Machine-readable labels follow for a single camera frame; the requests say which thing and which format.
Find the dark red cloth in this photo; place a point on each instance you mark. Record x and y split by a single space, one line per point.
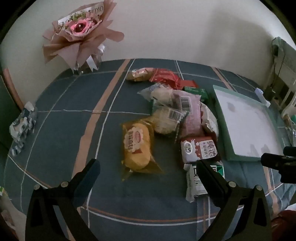
285 224

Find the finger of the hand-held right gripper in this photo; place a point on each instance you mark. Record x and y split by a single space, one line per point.
275 161
290 150

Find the tan bread roll packet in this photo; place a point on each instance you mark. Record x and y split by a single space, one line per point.
138 74

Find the blue and white tissue pack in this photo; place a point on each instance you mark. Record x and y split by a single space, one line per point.
23 127

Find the white bedside shelf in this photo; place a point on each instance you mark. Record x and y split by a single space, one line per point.
286 92

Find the brown and white snack packet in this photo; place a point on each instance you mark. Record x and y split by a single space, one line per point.
198 149

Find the pink snack packet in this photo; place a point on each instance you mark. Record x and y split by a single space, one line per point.
192 115

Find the red patterned snack packet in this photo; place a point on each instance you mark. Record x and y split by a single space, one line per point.
173 83
189 83
161 74

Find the pink paper flower bouquet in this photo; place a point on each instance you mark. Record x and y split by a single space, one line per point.
78 34

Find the white power strip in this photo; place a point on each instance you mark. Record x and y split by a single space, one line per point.
262 97

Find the green cloth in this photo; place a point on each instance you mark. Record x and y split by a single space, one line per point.
286 53

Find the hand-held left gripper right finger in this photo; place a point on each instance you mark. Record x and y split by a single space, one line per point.
208 178

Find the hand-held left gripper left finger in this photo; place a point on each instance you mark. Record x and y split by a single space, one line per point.
86 183

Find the green-edged white box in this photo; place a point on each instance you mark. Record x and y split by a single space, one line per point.
247 122

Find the clear rice cracker packet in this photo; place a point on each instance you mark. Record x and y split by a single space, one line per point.
159 93
165 122

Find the black charger block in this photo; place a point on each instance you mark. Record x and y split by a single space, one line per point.
268 93

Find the green headboard with wooden trim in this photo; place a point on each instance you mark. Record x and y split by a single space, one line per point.
8 109

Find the white and green snack packet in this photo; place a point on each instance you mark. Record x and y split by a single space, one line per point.
194 183

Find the white crinkled snack packet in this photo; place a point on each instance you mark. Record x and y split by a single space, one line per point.
209 120

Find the yellow cake packet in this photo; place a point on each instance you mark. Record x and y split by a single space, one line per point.
136 150

